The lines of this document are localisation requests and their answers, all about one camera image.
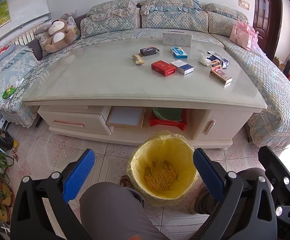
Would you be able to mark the blue bear medicine box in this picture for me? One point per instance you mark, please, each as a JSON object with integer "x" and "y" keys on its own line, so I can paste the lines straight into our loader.
{"x": 178, "y": 53}

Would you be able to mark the floral cushion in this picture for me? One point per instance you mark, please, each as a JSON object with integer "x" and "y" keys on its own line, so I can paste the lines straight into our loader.
{"x": 46, "y": 31}

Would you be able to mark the black small carton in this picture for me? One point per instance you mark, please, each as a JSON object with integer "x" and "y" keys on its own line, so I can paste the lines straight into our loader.
{"x": 149, "y": 51}

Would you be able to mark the wall light switch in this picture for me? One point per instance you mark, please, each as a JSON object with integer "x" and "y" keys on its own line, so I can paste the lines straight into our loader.
{"x": 244, "y": 4}

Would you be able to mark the red yellow small carton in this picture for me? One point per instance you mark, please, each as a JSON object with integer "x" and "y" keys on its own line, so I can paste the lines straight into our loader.
{"x": 216, "y": 65}

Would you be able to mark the white blue medicine box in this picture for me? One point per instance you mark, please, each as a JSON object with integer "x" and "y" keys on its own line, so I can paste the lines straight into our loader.
{"x": 182, "y": 67}

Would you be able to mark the person's shoe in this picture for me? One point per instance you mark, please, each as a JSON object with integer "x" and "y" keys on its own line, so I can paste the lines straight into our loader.
{"x": 204, "y": 203}

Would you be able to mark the white tissue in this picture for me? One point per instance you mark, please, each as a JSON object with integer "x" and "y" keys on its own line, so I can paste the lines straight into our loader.
{"x": 204, "y": 59}

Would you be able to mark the red plastic basket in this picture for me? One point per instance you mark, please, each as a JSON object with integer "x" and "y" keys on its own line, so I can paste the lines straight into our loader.
{"x": 154, "y": 120}

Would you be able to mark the quilted blue sofa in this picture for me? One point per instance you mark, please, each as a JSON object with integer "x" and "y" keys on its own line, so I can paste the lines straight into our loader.
{"x": 118, "y": 20}

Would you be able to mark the cream coffee table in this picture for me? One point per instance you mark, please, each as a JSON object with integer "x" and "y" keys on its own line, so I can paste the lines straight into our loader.
{"x": 76, "y": 93}

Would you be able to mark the yellow lined trash bin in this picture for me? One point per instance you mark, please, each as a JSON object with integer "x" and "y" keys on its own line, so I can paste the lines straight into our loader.
{"x": 162, "y": 169}

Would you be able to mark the yellow snack wrapper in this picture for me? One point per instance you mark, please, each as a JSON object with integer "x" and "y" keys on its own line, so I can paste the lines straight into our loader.
{"x": 138, "y": 60}

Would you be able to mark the green plastic bowl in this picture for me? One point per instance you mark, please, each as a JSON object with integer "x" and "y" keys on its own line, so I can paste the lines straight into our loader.
{"x": 168, "y": 114}

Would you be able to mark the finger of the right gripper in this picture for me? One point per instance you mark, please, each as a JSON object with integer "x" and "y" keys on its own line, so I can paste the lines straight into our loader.
{"x": 275, "y": 171}

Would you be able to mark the brown patterned carton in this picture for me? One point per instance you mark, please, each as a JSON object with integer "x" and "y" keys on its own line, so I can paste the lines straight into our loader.
{"x": 221, "y": 76}

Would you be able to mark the red cigarette box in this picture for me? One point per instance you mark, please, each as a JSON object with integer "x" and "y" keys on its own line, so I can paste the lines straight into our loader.
{"x": 163, "y": 68}

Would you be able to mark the person's grey trouser leg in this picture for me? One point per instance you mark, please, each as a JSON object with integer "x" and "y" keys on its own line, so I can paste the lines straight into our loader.
{"x": 110, "y": 211}

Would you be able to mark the blue white milk carton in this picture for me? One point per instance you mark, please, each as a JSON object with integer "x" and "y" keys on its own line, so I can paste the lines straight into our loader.
{"x": 212, "y": 55}

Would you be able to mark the patterned tissue box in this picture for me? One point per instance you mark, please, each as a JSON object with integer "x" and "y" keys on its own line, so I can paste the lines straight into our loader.
{"x": 177, "y": 38}

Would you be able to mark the black handbag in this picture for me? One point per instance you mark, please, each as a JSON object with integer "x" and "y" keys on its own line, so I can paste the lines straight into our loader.
{"x": 6, "y": 140}

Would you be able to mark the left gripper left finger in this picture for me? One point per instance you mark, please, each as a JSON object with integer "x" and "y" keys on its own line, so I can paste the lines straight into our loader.
{"x": 29, "y": 217}

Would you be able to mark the wooden framed board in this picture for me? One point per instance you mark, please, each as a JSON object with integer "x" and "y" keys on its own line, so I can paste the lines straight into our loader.
{"x": 126, "y": 117}

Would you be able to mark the brown teddy bear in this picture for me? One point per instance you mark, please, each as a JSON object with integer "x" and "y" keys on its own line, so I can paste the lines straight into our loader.
{"x": 60, "y": 36}

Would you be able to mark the green snack packet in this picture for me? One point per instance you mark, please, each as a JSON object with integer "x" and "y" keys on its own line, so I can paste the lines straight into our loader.
{"x": 8, "y": 92}

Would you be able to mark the pink gift bag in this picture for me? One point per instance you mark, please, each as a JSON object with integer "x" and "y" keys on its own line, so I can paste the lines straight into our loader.
{"x": 244, "y": 35}

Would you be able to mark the dark wooden door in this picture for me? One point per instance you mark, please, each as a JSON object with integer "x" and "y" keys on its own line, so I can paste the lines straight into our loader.
{"x": 267, "y": 22}

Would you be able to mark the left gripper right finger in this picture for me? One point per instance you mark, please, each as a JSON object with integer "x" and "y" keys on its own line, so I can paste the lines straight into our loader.
{"x": 244, "y": 206}

